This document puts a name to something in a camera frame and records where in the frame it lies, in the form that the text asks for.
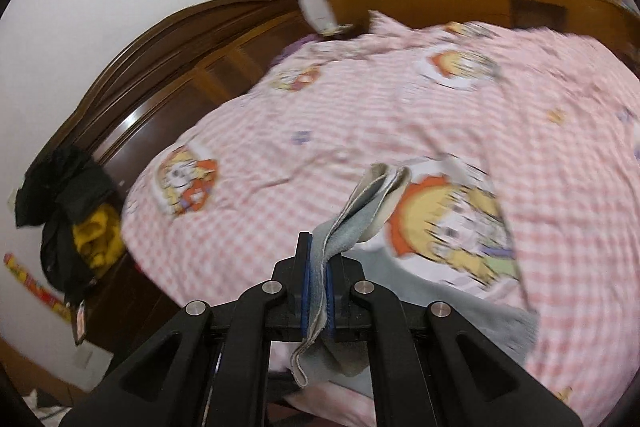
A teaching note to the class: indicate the purple cloth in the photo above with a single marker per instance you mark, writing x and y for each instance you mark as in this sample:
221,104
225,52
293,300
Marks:
295,47

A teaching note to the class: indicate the pink checked cartoon blanket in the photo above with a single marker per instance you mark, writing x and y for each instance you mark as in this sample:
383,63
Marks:
350,117

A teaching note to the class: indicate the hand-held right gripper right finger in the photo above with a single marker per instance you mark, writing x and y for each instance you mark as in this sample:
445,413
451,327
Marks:
345,302

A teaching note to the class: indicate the dark wooden headboard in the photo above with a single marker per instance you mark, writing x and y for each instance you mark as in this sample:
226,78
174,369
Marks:
175,72

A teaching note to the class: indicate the yellow clothing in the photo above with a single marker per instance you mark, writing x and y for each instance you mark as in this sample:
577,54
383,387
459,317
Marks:
95,237

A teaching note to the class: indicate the black clothing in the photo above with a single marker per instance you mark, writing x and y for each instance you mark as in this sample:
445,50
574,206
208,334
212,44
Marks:
65,187

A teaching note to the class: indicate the red yellow paper strip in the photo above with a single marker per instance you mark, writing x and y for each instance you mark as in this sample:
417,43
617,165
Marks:
30,279

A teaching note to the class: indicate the long wooden cabinet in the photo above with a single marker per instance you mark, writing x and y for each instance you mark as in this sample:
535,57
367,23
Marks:
450,2

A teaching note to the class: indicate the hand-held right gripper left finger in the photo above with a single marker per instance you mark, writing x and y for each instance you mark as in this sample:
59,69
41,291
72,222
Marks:
305,287

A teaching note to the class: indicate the grey pants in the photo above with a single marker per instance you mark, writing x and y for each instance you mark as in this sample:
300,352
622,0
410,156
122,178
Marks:
350,229

